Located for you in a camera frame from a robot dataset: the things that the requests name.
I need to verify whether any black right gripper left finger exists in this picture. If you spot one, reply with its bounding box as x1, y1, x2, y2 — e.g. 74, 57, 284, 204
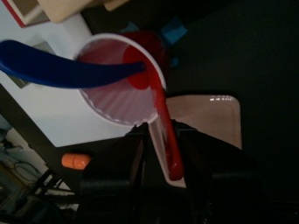
74, 122, 150, 224

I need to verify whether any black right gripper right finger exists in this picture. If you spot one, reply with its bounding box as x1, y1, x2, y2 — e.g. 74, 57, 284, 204
170, 119, 273, 224

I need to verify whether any red plastic utensil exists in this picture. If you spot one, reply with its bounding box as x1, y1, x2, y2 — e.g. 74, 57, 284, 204
121, 43, 185, 182

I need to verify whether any brown wooden board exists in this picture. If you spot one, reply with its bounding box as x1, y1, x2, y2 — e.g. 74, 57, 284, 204
148, 94, 242, 189

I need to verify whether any white cutting board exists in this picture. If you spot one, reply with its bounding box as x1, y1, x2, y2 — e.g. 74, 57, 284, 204
0, 0, 136, 148

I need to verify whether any orange cylinder object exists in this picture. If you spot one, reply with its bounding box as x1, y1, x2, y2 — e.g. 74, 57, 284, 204
59, 152, 93, 172

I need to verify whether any red plastic cup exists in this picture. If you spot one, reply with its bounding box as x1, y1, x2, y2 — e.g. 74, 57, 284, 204
71, 30, 173, 128

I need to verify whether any blue tape piece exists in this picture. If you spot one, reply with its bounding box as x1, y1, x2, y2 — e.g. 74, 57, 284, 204
160, 17, 189, 46

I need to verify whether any red box with wooden knob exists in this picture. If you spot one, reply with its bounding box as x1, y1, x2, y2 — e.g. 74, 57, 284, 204
0, 0, 130, 29

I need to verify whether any black table frame bar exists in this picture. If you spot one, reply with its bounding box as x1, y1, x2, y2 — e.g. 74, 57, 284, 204
0, 83, 85, 191

